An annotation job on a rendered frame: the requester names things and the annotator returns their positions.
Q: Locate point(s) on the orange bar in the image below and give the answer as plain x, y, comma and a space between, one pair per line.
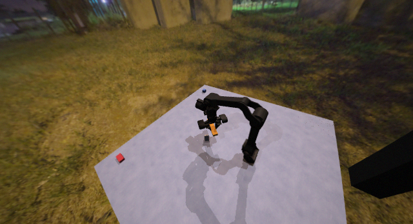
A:
213, 130

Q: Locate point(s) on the red rectangular block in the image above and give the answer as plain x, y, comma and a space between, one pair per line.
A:
120, 157

